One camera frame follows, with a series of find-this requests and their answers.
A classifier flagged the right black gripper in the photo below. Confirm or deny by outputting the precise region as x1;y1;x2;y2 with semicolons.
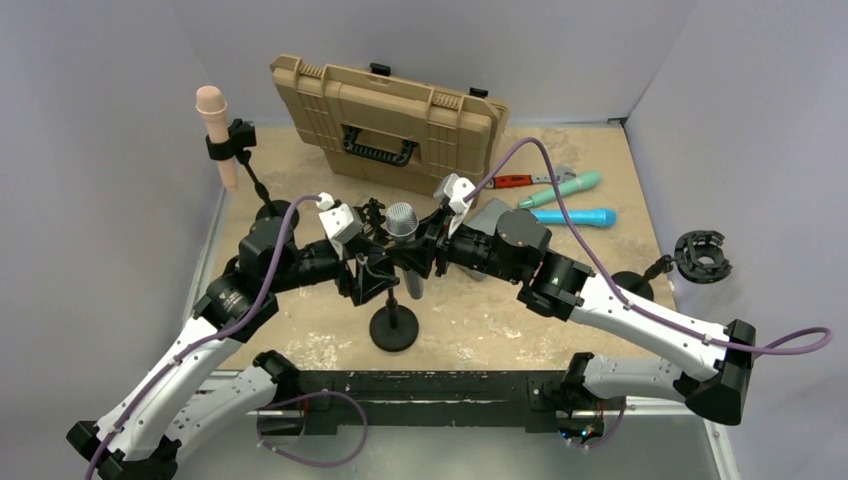
388;205;523;285

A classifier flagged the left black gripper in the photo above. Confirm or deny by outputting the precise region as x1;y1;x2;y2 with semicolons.
267;231;398;303

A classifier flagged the silver grey microphone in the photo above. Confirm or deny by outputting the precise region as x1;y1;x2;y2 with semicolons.
385;202;425;300

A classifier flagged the black round-base stand with clip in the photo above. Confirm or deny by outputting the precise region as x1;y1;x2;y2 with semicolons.
205;118;291;220

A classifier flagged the mint green microphone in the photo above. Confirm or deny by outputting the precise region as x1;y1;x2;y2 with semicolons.
518;171;602;209

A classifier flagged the blue microphone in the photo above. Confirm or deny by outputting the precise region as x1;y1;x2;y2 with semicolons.
531;208;618;228

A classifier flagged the pink microphone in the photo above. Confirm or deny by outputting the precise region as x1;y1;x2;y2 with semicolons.
195;85;238;193

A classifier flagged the black round-base shock-mount stand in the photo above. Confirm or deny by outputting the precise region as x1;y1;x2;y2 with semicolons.
612;230;732;301

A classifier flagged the black tripod shock-mount stand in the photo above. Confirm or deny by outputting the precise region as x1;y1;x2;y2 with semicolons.
354;198;391;246

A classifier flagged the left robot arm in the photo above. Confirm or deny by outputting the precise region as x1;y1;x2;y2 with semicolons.
67;207;397;479

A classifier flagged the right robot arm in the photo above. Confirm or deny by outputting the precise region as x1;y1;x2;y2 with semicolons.
387;207;756;426

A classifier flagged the grey flat plastic case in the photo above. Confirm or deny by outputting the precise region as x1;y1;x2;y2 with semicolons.
466;198;512;235

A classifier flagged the tan hard plastic case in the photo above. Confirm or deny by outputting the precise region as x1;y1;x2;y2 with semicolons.
270;55;509;195

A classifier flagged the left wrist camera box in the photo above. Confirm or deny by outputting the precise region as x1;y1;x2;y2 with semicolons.
316;192;363;260

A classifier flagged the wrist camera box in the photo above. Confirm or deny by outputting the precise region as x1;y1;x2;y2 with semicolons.
316;192;363;260
433;173;479;238

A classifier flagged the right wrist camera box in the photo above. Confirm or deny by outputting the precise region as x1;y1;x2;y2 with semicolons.
433;173;479;238

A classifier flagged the red-handled adjustable wrench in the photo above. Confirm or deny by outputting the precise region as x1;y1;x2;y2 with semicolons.
485;166;576;189

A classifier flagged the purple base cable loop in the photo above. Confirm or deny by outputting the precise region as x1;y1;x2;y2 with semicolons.
256;388;372;469

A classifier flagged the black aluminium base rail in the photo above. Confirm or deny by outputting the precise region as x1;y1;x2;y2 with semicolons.
283;352;660;432

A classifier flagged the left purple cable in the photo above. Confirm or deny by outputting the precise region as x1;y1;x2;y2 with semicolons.
82;193;326;480

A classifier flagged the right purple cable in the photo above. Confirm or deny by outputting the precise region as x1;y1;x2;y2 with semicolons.
463;137;834;452

